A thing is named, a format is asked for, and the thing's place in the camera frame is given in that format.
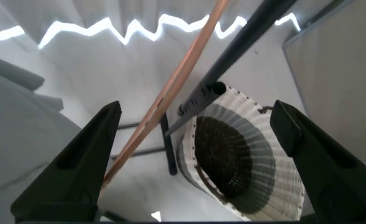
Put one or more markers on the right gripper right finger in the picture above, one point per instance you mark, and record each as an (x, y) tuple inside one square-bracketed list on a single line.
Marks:
[(335, 180)]

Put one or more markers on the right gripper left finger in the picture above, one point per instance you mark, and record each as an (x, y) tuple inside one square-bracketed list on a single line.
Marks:
[(74, 174)]

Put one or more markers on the white laundry basket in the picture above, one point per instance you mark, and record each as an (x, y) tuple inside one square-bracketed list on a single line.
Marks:
[(263, 149)]

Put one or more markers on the black clothes rack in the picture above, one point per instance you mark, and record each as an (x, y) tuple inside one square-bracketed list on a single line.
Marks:
[(248, 31)]

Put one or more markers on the white curtain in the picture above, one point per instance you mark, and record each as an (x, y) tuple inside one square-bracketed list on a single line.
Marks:
[(77, 9)]

